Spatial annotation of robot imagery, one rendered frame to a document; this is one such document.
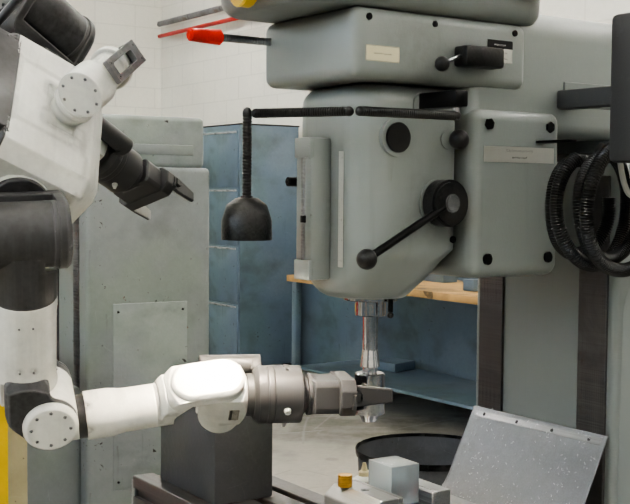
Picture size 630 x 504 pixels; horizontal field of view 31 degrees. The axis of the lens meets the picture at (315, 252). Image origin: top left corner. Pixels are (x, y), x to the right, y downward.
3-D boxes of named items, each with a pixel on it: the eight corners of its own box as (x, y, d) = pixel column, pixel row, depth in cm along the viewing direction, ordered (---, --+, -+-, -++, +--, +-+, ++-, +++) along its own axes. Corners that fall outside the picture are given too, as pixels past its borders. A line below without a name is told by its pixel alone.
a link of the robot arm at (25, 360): (-5, 457, 159) (-9, 320, 149) (-9, 403, 170) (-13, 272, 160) (79, 449, 163) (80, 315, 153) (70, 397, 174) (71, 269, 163)
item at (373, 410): (355, 416, 175) (355, 381, 174) (353, 411, 179) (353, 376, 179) (385, 417, 175) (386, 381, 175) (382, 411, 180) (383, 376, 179)
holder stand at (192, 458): (213, 506, 200) (214, 393, 199) (159, 479, 218) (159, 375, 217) (272, 496, 207) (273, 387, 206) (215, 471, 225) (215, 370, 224)
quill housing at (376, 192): (364, 304, 163) (366, 79, 161) (285, 293, 179) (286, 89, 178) (464, 298, 173) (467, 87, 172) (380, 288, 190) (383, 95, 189)
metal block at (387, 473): (391, 507, 169) (391, 467, 168) (367, 498, 174) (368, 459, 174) (419, 502, 172) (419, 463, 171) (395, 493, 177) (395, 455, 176)
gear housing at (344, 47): (355, 76, 157) (355, 3, 157) (261, 88, 177) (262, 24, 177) (528, 90, 176) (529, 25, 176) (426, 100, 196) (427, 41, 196)
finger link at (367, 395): (391, 405, 175) (352, 406, 174) (392, 384, 175) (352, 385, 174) (394, 407, 174) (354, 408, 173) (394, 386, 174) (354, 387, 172)
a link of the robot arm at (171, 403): (249, 391, 168) (158, 404, 164) (244, 420, 175) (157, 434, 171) (240, 354, 171) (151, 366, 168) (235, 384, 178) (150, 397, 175)
